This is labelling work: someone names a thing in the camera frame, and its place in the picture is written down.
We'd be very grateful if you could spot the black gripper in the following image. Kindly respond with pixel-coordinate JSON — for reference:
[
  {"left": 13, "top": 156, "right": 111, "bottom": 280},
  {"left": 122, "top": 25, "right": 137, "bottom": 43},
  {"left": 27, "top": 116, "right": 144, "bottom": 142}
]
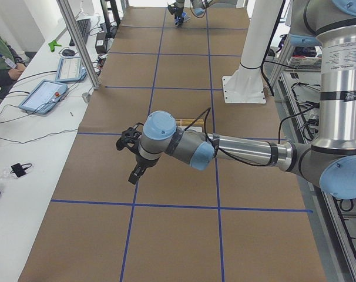
[{"left": 128, "top": 155, "right": 159, "bottom": 184}]

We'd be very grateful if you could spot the blue grey towel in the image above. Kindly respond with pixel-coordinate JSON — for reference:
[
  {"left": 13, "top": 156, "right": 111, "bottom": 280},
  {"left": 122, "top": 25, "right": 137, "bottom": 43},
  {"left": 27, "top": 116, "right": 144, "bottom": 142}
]
[{"left": 174, "top": 12, "right": 190, "bottom": 27}]

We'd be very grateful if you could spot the wooden towel rack white base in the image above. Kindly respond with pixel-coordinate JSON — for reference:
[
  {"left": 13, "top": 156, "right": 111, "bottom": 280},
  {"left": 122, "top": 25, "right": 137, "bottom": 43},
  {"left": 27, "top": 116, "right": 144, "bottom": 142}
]
[{"left": 175, "top": 118, "right": 204, "bottom": 132}]

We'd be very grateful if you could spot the aluminium frame post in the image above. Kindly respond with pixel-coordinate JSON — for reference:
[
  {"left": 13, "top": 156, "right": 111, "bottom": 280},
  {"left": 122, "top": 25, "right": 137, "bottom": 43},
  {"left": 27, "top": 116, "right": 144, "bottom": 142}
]
[{"left": 57, "top": 0, "right": 100, "bottom": 90}]

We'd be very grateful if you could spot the green plastic clamp tool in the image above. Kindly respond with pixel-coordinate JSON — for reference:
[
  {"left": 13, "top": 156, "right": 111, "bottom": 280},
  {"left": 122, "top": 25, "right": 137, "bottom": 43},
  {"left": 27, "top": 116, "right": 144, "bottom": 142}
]
[{"left": 48, "top": 39, "right": 61, "bottom": 52}]

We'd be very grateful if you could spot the seated person green jacket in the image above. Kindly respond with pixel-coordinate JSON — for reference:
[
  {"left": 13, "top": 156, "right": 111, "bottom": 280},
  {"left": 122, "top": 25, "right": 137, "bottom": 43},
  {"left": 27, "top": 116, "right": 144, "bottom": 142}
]
[{"left": 0, "top": 35, "right": 26, "bottom": 100}]

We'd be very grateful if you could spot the small black pouch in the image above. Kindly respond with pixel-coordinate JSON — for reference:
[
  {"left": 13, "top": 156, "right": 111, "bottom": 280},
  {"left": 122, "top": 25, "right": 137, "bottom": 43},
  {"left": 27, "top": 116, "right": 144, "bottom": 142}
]
[{"left": 11, "top": 163, "right": 33, "bottom": 178}]

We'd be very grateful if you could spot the near teach pendant tablet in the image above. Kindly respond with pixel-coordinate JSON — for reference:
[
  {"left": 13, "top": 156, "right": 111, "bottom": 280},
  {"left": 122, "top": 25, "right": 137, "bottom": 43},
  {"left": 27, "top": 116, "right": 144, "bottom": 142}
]
[{"left": 18, "top": 79, "right": 68, "bottom": 115}]

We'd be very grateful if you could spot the teach pendant tablet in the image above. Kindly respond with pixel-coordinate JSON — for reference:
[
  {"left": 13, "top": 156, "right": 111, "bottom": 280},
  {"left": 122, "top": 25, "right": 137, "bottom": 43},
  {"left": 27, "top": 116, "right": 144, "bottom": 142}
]
[
  {"left": 18, "top": 79, "right": 68, "bottom": 115},
  {"left": 55, "top": 56, "right": 86, "bottom": 83}
]

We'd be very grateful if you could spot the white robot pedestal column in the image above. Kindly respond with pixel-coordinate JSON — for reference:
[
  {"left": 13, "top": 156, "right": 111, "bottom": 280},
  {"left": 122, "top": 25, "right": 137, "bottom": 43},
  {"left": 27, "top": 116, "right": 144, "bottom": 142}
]
[{"left": 222, "top": 0, "right": 285, "bottom": 104}]

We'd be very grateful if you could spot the far teach pendant tablet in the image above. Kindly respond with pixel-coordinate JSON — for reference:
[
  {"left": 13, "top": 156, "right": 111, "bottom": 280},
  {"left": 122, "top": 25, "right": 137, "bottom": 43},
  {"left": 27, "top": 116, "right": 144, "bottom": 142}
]
[{"left": 55, "top": 56, "right": 86, "bottom": 83}]

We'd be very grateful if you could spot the black computer mouse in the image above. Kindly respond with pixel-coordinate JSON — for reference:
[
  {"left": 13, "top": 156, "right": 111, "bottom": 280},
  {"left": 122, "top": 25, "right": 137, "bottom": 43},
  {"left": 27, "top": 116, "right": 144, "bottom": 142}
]
[{"left": 62, "top": 49, "right": 76, "bottom": 57}]

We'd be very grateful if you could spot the black keyboard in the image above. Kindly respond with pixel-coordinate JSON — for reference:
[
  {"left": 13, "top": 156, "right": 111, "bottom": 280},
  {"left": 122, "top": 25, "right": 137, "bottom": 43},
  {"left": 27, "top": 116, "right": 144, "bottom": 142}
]
[{"left": 76, "top": 18, "right": 91, "bottom": 43}]

